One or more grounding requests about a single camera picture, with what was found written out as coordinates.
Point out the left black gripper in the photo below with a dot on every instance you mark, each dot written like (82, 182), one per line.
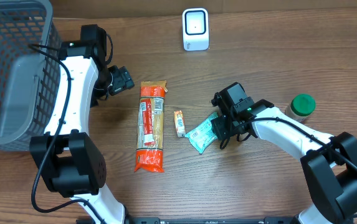
(123, 82)

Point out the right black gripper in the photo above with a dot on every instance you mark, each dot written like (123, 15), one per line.
(220, 132)

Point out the teal wet wipes pack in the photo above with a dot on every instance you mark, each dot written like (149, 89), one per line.
(202, 136)

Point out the small orange snack box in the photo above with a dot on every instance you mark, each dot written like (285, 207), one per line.
(179, 124)

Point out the orange spaghetti packet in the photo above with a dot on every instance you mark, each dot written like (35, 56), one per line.
(149, 148)

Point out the green lid jar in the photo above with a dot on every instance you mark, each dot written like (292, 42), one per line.
(301, 107)

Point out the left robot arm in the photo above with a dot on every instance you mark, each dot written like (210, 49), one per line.
(71, 169)

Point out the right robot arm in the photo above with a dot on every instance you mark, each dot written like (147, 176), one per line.
(329, 162)

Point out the white barcode scanner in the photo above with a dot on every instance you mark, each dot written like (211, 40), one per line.
(195, 23)

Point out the grey plastic mesh basket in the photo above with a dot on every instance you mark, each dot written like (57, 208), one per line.
(29, 81)

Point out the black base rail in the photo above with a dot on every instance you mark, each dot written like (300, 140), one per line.
(155, 220)

